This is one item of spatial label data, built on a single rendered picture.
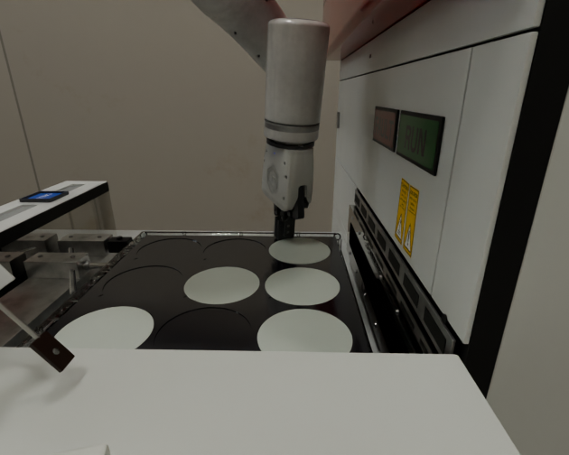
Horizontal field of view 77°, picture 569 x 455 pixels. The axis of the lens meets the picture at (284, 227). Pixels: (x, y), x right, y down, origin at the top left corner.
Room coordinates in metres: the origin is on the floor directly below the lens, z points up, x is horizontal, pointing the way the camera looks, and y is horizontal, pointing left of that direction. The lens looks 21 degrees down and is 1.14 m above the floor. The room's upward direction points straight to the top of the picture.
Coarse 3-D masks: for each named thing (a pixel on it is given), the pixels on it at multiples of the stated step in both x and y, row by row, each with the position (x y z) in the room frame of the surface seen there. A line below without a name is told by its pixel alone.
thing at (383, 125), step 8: (376, 112) 0.53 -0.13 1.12; (384, 112) 0.48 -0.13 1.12; (376, 120) 0.53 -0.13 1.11; (384, 120) 0.48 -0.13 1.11; (392, 120) 0.44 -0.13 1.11; (376, 128) 0.52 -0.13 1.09; (384, 128) 0.48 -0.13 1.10; (392, 128) 0.44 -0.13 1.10; (376, 136) 0.52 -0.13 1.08; (384, 136) 0.47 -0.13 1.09; (392, 136) 0.43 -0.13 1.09; (392, 144) 0.43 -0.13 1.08
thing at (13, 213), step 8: (56, 184) 0.74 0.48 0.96; (64, 184) 0.74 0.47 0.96; (72, 184) 0.74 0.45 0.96; (80, 184) 0.74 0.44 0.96; (88, 184) 0.74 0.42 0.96; (96, 184) 0.74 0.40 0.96; (72, 192) 0.67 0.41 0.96; (80, 192) 0.67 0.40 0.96; (16, 200) 0.61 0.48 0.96; (56, 200) 0.61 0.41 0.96; (64, 200) 0.62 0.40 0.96; (0, 208) 0.57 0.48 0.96; (8, 208) 0.57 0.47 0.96; (16, 208) 0.58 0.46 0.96; (24, 208) 0.58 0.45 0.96; (32, 208) 0.57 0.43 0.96; (40, 208) 0.57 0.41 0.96; (48, 208) 0.57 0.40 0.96; (0, 216) 0.54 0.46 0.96; (8, 216) 0.54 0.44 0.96; (16, 216) 0.53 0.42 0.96; (24, 216) 0.53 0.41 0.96; (32, 216) 0.53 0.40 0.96; (0, 224) 0.49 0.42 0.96; (8, 224) 0.49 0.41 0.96; (16, 224) 0.50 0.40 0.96
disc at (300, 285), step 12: (276, 276) 0.44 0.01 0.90; (288, 276) 0.44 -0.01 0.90; (300, 276) 0.44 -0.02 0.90; (312, 276) 0.44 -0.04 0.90; (324, 276) 0.44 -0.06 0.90; (276, 288) 0.41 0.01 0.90; (288, 288) 0.41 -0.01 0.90; (300, 288) 0.41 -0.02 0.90; (312, 288) 0.41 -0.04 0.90; (324, 288) 0.41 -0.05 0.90; (336, 288) 0.41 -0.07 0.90; (288, 300) 0.38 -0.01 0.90; (300, 300) 0.38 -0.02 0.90; (312, 300) 0.38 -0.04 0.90; (324, 300) 0.38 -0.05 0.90
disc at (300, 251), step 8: (280, 240) 0.57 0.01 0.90; (288, 240) 0.57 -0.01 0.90; (296, 240) 0.57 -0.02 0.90; (304, 240) 0.57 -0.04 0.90; (312, 240) 0.57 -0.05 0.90; (272, 248) 0.54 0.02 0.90; (280, 248) 0.54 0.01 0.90; (288, 248) 0.54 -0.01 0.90; (296, 248) 0.54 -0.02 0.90; (304, 248) 0.54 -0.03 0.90; (312, 248) 0.54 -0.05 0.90; (320, 248) 0.54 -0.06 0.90; (328, 248) 0.54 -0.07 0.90; (280, 256) 0.51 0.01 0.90; (288, 256) 0.51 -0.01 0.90; (296, 256) 0.51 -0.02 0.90; (304, 256) 0.51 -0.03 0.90; (312, 256) 0.51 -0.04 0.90; (320, 256) 0.51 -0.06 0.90; (296, 264) 0.48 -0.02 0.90; (304, 264) 0.48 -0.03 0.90
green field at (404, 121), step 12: (408, 120) 0.38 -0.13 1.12; (420, 120) 0.34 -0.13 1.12; (432, 120) 0.31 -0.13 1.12; (408, 132) 0.37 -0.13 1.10; (420, 132) 0.34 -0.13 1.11; (432, 132) 0.31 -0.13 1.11; (408, 144) 0.37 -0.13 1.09; (420, 144) 0.34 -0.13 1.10; (432, 144) 0.31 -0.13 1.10; (408, 156) 0.36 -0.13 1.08; (420, 156) 0.33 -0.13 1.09; (432, 156) 0.30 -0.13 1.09; (432, 168) 0.30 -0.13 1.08
